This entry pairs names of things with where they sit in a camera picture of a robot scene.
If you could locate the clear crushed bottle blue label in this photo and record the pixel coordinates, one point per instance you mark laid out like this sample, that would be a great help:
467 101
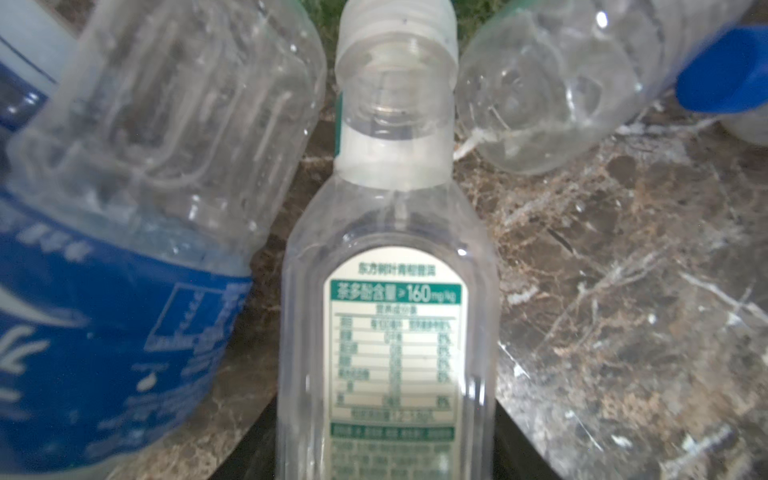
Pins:
729 80

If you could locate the clear bottle white cap purple label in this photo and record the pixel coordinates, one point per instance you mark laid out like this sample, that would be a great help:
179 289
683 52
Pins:
542 82

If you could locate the clear bottle grey cap tall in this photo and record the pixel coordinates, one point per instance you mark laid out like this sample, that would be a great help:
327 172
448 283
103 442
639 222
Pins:
390 285

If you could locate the clear bottle blue label small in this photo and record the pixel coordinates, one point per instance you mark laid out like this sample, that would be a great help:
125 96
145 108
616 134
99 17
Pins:
133 205

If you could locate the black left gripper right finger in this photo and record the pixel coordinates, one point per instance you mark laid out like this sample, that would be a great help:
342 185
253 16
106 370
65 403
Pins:
515 457

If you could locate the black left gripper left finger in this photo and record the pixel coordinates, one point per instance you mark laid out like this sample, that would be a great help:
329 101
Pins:
254 457

